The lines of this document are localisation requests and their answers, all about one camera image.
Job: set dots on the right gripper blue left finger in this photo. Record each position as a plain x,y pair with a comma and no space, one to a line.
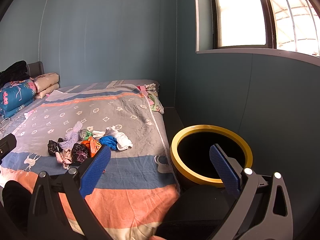
92,169

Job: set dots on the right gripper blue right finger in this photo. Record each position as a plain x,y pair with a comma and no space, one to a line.
229,177

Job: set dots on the black plastic bag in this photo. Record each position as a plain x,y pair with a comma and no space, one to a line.
53,148
80,153

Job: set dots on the pink cloth bag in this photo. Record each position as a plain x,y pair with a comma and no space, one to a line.
64,158

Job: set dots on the blue plastic bag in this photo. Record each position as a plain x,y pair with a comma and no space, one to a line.
109,141

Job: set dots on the silver green foil wrapper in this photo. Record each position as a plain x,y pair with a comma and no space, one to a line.
84,134

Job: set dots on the lavender foam net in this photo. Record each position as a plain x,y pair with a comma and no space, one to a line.
68,144
73,134

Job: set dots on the white tissue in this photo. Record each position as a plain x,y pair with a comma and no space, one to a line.
123,142

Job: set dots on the yellow rimmed black trash bin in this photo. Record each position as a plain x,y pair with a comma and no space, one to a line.
200,153

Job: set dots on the blue floral folded quilt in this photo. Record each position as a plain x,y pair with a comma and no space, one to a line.
15,96

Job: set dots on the patterned grey orange bed cover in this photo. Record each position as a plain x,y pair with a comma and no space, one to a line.
136,188

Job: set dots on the beige floral pillow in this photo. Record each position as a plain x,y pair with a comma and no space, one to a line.
47,91
44,81

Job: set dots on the black clothing pile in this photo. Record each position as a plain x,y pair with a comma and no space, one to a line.
16,72

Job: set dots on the dark grey headboard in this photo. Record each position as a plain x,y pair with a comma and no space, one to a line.
35,69

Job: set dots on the floral green pink cloth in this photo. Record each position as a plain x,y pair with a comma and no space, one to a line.
151,93

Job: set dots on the window with dark frame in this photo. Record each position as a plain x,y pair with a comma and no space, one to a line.
284,28

